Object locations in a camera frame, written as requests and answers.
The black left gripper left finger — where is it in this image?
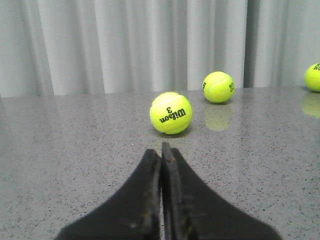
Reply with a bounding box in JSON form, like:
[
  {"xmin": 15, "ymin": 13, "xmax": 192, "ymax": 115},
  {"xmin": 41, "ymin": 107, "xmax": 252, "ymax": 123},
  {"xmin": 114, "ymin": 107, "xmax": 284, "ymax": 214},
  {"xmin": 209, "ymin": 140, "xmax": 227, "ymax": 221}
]
[{"xmin": 56, "ymin": 149, "xmax": 161, "ymax": 240}]

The tennis ball middle back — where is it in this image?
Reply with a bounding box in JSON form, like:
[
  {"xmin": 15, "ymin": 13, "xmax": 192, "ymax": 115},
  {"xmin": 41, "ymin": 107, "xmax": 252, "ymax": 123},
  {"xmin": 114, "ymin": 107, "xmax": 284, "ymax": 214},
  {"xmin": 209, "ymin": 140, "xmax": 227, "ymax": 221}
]
[{"xmin": 304, "ymin": 63, "xmax": 320, "ymax": 93}]

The white pleated curtain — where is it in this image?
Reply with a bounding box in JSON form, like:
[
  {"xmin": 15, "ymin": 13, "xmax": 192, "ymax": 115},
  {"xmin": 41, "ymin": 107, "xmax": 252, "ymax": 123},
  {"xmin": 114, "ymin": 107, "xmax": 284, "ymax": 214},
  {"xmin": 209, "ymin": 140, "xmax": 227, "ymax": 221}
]
[{"xmin": 0, "ymin": 0, "xmax": 320, "ymax": 97}]

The tennis ball Roland Garros print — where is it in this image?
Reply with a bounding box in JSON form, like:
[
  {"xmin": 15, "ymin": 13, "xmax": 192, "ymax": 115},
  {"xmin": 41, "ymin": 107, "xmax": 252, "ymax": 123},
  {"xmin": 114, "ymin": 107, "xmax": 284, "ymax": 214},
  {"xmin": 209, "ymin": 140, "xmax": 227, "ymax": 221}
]
[{"xmin": 202, "ymin": 71, "xmax": 235, "ymax": 104}]

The tennis ball Wilson 3 print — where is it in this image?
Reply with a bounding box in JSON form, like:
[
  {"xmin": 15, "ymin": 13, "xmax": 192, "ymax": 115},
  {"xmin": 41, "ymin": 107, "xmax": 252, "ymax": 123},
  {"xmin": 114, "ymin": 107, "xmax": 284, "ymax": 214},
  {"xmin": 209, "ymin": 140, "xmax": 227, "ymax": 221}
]
[{"xmin": 149, "ymin": 92, "xmax": 193, "ymax": 135}]

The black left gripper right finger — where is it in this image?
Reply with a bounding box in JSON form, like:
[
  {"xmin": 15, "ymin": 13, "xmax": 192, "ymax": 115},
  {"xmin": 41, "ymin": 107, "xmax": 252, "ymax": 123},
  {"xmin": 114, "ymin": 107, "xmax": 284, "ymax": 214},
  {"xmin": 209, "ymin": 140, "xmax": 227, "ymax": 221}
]
[{"xmin": 161, "ymin": 142, "xmax": 281, "ymax": 240}]

